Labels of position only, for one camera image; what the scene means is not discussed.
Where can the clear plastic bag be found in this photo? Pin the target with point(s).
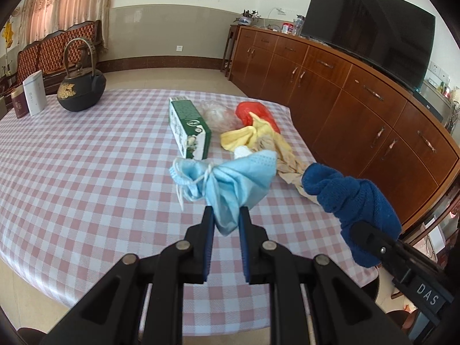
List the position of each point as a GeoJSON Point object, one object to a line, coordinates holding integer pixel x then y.
{"type": "Point", "coordinates": [219, 116]}

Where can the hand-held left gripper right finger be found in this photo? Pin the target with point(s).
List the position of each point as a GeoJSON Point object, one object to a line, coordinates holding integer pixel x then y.
{"type": "Point", "coordinates": [244, 244]}

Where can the black trash bin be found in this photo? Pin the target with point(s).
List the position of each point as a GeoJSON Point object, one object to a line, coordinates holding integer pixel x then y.
{"type": "Point", "coordinates": [373, 285]}

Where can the yellow hanging ornament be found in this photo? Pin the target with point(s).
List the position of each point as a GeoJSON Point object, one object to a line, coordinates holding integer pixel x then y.
{"type": "Point", "coordinates": [8, 33]}

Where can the small potted plant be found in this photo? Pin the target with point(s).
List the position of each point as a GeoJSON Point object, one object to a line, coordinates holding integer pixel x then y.
{"type": "Point", "coordinates": [246, 19]}

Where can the blue knitted cloth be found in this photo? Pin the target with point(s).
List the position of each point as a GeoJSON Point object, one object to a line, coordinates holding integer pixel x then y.
{"type": "Point", "coordinates": [352, 201]}

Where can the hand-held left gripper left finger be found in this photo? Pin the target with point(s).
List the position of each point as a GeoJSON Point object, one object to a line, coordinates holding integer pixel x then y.
{"type": "Point", "coordinates": [207, 244]}

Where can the white tea box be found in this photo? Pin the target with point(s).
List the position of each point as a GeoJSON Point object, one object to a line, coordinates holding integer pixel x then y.
{"type": "Point", "coordinates": [34, 93]}

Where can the blue face mask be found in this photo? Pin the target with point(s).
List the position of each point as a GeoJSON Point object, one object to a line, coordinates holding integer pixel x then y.
{"type": "Point", "coordinates": [237, 183]}

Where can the black iron teapot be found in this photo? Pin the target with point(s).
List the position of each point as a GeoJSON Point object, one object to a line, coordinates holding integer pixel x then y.
{"type": "Point", "coordinates": [81, 91]}

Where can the long wooden sideboard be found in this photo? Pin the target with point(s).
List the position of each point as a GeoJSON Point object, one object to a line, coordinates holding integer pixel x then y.
{"type": "Point", "coordinates": [341, 107]}

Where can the red plastic bag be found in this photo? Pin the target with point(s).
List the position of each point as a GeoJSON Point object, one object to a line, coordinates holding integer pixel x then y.
{"type": "Point", "coordinates": [251, 111]}

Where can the pink checkered tablecloth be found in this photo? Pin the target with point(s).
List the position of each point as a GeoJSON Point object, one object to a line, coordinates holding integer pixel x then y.
{"type": "Point", "coordinates": [90, 187]}

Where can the dark red tin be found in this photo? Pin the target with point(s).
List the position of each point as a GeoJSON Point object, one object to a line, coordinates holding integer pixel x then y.
{"type": "Point", "coordinates": [19, 104]}

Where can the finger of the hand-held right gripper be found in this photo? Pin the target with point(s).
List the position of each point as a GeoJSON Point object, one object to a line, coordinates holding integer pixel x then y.
{"type": "Point", "coordinates": [370, 239]}

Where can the black television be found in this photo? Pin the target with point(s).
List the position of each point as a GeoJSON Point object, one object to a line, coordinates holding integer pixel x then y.
{"type": "Point", "coordinates": [366, 28]}

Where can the yellow cloth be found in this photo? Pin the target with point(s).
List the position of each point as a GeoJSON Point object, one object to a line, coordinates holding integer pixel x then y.
{"type": "Point", "coordinates": [237, 138]}

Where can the wooden sofa bench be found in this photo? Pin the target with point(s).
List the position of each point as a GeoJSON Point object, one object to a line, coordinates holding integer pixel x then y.
{"type": "Point", "coordinates": [50, 50]}

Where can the row of wall outlets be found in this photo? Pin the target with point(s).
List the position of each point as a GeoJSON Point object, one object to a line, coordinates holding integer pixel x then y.
{"type": "Point", "coordinates": [436, 73]}

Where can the green carton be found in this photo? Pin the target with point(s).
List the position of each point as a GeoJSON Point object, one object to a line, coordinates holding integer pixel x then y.
{"type": "Point", "coordinates": [187, 122]}

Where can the pink embroidered curtain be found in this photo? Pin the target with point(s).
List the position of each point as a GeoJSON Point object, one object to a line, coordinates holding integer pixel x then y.
{"type": "Point", "coordinates": [64, 3]}

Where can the beige twisted cloth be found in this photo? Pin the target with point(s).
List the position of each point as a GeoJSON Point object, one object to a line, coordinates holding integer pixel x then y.
{"type": "Point", "coordinates": [287, 165]}

